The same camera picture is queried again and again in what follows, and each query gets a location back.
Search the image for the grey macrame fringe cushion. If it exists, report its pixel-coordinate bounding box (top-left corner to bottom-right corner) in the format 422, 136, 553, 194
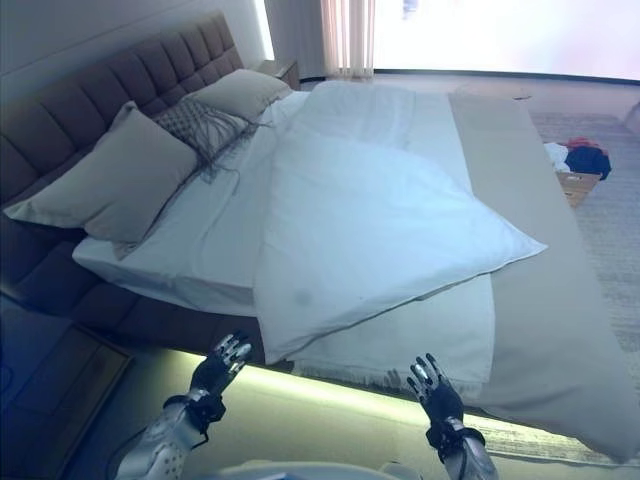
153, 95, 274, 184

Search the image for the red garment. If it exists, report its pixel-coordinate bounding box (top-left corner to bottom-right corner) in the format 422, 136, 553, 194
564, 135, 604, 151

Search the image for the large beige pillow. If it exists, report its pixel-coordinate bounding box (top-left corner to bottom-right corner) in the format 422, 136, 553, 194
4, 101, 200, 261

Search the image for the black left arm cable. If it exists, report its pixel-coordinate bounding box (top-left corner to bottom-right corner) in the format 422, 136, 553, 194
192, 394, 215, 449

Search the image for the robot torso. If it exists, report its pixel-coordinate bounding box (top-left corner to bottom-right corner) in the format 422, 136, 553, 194
199, 457, 416, 480

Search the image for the tufted upholstered headboard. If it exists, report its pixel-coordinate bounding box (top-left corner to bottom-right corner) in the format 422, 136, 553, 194
0, 219, 261, 361

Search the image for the beige striped curtain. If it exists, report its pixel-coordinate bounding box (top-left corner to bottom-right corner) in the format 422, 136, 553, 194
319, 0, 376, 81

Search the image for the dark wooden nightstand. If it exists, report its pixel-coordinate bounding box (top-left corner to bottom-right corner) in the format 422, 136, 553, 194
0, 294, 135, 480

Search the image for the white duvet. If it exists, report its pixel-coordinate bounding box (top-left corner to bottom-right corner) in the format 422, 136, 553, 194
253, 79, 550, 365

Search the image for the grey area rug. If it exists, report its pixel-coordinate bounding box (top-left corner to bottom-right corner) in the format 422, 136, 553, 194
527, 112, 640, 351

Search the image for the white garment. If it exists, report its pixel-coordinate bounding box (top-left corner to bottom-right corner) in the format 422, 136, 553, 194
543, 142, 571, 174

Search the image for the brown tufted headboard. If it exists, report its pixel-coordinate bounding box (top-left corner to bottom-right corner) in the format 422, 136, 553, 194
0, 10, 245, 206

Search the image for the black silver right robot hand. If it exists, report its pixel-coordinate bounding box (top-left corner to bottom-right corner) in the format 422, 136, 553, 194
405, 353, 469, 424

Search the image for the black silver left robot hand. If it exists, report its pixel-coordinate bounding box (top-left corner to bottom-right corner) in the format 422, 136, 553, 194
188, 332, 253, 401

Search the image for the beige bedspread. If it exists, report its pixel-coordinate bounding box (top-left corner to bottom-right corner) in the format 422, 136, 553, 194
446, 91, 640, 464

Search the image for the dark blue garment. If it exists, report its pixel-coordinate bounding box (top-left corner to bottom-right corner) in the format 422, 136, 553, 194
564, 147, 614, 182

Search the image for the white textured blanket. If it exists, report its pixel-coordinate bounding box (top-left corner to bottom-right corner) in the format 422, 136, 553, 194
292, 92, 497, 399

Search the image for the small wooden nightstand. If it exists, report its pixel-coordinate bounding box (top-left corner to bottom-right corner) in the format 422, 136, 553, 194
259, 58, 300, 91

